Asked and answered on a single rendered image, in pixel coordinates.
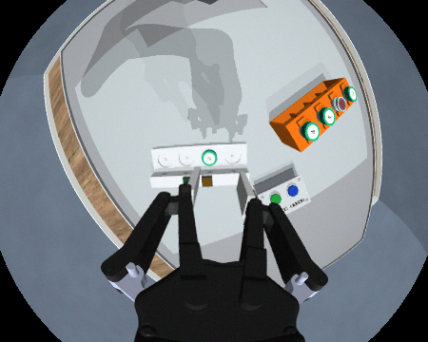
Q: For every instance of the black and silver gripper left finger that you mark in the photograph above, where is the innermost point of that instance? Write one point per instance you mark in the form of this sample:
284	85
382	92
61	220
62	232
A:
126	269

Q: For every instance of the white tray with round nests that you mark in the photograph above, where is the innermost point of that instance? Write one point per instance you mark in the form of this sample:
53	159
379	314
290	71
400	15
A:
174	165

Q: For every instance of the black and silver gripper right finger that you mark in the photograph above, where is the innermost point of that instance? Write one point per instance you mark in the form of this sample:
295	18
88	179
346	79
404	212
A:
301	275

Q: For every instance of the light grey bench mat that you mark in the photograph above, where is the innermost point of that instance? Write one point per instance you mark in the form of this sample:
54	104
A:
222	80

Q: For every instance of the orange tube rack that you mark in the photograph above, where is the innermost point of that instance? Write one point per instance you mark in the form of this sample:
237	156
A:
288	132

